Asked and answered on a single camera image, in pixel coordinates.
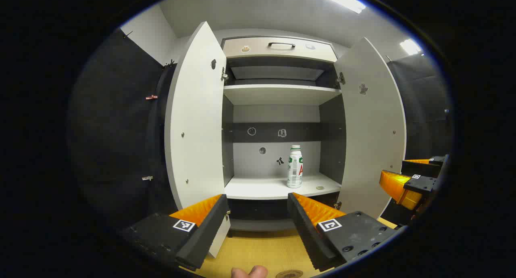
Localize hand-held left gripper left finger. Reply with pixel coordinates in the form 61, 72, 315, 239
121, 194, 231, 271

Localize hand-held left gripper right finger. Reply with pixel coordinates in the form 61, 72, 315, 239
287, 192, 406, 272

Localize white bottle with green label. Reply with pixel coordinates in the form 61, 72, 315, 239
287, 145, 303, 189

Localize cabinet door with bar handle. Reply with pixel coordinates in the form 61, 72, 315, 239
164, 21, 231, 258

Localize grey cabinet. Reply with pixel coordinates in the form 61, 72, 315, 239
221, 36, 347, 232

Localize white cabinet shelf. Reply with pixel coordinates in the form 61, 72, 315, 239
224, 172, 342, 201
223, 84, 342, 106

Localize cabinet drawer front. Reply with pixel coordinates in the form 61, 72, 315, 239
222, 37, 338, 63

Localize short ceiling light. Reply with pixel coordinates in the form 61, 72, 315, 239
399, 39, 422, 56

